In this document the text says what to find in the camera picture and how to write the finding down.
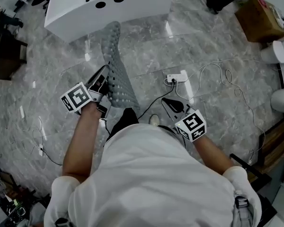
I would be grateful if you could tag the dark brown wooden table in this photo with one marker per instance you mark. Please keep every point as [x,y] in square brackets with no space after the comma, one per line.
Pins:
[7,55]

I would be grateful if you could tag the person's right forearm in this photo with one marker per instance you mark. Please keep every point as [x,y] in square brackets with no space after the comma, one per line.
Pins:
[213,155]

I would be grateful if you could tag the brown cardboard box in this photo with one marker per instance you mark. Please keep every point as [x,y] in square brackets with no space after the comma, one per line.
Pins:
[258,20]

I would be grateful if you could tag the person's left forearm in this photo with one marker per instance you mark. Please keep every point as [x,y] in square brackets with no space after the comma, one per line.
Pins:
[78,145]

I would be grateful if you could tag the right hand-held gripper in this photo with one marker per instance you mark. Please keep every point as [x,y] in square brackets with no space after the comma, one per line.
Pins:
[192,125]

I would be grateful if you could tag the grey perforated rubber mat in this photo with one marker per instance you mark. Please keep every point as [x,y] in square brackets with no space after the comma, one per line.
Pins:
[116,55]

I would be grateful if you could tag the white cylindrical holder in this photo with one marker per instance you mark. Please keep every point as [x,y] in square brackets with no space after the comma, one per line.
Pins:
[277,52]
[282,100]

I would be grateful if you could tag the white power strip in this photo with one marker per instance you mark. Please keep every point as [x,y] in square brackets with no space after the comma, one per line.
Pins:
[178,77]

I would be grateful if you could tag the person's white t-shirt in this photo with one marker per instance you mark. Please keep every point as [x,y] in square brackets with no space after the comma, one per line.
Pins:
[144,178]

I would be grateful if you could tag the black metal frame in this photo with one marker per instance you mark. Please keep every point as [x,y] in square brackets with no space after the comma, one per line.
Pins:
[255,171]

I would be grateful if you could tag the small white wall adapter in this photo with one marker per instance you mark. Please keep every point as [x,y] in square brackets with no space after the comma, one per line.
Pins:
[41,150]

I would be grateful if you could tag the white bathtub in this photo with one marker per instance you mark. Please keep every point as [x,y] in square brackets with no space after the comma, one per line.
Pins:
[73,15]

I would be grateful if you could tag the cluttered dark rack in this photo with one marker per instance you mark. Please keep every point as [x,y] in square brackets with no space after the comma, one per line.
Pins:
[11,202]

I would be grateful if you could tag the person's right beige shoe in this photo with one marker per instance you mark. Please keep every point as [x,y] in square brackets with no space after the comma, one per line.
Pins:
[154,120]

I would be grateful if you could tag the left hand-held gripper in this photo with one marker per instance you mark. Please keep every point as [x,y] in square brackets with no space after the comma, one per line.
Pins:
[79,96]

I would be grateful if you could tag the brown wooden plank base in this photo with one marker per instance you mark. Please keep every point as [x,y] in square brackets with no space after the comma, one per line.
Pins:
[274,145]

